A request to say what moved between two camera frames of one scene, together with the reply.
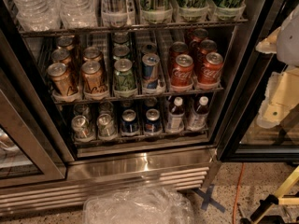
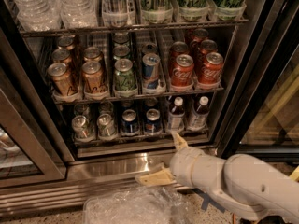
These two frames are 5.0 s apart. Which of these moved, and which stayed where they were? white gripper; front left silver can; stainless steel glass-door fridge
Moved: white gripper
Stayed: front left silver can; stainless steel glass-door fridge
